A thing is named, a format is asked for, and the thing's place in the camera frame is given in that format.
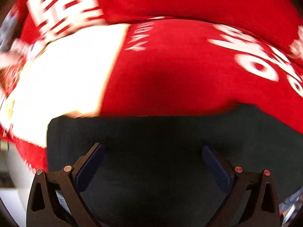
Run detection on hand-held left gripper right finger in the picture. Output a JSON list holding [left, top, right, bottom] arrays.
[[202, 145, 281, 227]]

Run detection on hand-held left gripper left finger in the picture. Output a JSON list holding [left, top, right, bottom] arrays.
[[26, 142, 107, 227]]

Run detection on black pants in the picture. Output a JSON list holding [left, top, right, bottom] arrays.
[[46, 103, 303, 227]]

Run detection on red printed seat blanket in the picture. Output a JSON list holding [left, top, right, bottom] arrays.
[[0, 16, 303, 173]]

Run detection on pink cloth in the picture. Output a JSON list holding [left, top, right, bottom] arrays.
[[0, 40, 32, 70]]

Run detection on grey cloth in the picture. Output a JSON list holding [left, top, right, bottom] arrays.
[[0, 12, 19, 51]]

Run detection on red printed backrest cover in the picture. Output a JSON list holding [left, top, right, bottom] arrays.
[[14, 0, 301, 52]]

